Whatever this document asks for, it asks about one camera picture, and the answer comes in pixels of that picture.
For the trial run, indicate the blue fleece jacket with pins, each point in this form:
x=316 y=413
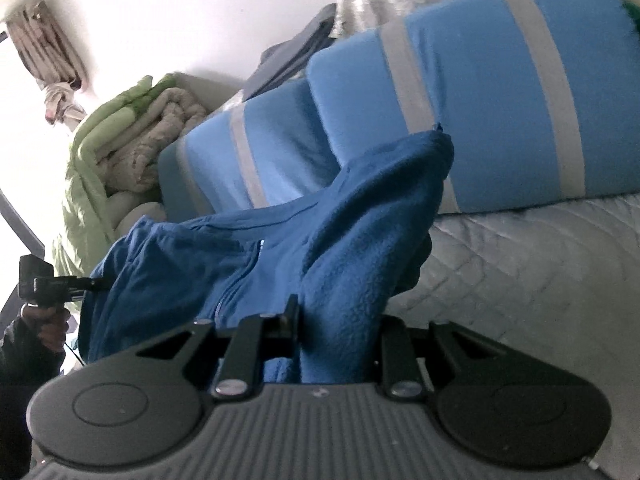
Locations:
x=350 y=240

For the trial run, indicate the white quilted lace-trimmed bedspread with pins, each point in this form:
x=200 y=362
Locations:
x=525 y=285

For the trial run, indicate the white rolled comforter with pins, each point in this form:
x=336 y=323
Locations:
x=150 y=130

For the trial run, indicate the beige tied curtain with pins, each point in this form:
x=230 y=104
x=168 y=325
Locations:
x=45 y=50

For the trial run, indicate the dark grey folded clothes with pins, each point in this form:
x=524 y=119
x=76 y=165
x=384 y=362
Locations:
x=295 y=55

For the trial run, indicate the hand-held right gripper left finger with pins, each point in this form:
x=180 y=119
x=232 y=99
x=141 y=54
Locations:
x=292 y=315

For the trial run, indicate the dark green cloth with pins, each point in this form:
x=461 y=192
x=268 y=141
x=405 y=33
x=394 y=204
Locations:
x=629 y=10

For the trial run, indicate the person's left hand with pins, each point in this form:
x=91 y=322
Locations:
x=47 y=327

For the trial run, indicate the light green blanket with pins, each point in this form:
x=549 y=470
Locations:
x=80 y=185

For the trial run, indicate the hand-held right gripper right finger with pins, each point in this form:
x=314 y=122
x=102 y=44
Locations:
x=397 y=350

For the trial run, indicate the dark metal bar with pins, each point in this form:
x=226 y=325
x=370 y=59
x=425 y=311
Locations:
x=20 y=221

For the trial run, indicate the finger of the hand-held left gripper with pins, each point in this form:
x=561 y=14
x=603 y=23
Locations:
x=92 y=284

